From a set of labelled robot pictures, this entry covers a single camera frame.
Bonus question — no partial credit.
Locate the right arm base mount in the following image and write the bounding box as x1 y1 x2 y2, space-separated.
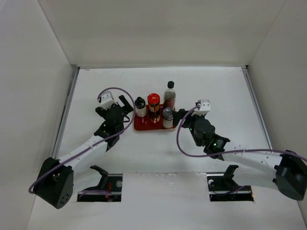
207 165 254 202

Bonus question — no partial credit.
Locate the black cap white bottle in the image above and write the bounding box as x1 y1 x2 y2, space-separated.
135 97 147 117

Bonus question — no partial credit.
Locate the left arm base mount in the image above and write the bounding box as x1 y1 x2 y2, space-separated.
77 165 123 203

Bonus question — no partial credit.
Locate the tall dark sauce bottle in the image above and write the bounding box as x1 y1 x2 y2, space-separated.
164 81 176 110

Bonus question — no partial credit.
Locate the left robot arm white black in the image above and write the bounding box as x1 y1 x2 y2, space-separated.
29 92 134 209

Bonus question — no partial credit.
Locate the red rectangular tray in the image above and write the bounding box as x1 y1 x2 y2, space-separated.
133 104 176 131

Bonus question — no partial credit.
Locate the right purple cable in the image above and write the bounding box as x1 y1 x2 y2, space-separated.
177 104 307 163

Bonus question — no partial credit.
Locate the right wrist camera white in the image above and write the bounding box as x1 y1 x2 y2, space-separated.
194 99 211 116

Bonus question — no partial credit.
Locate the silver lid white shaker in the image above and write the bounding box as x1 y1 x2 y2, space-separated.
163 107 173 129

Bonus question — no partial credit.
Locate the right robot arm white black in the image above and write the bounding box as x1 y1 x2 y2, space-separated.
172 106 307 201

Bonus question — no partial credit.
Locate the red lid chili sauce jar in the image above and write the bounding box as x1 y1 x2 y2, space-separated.
147 93 160 123

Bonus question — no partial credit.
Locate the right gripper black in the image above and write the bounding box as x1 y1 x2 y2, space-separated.
173 109 205 147

